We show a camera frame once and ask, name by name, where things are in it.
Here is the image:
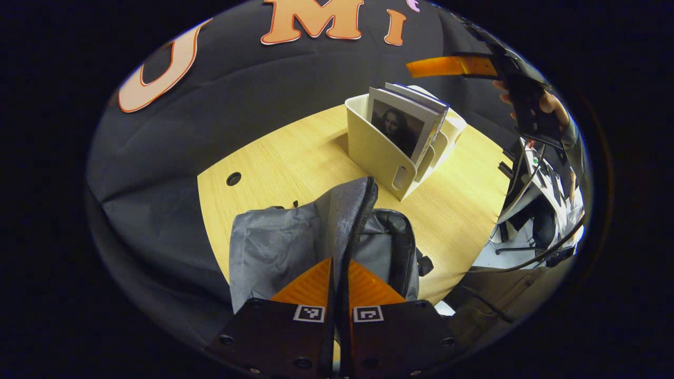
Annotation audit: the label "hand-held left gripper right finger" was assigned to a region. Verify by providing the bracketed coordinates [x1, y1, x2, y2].
[340, 258, 459, 379]

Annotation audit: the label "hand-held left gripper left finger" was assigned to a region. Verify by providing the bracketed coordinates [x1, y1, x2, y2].
[207, 257, 338, 379]

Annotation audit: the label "blue book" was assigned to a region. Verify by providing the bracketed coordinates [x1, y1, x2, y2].
[384, 82, 451, 115]

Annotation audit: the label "portrait cover book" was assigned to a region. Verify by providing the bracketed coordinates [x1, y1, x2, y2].
[367, 87, 449, 166]

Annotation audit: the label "grey schoolbag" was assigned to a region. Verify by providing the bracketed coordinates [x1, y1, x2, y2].
[229, 176, 435, 316]

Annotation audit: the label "white bookshelf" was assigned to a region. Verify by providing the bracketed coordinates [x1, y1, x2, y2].
[345, 84, 468, 202]

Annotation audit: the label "cluttered white desk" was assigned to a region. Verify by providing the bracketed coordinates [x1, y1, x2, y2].
[495, 137, 586, 264]

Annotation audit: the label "person's olive trousers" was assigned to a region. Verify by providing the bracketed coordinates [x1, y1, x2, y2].
[453, 258, 572, 351]

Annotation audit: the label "black cable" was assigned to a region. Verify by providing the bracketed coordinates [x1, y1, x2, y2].
[466, 213, 586, 274]

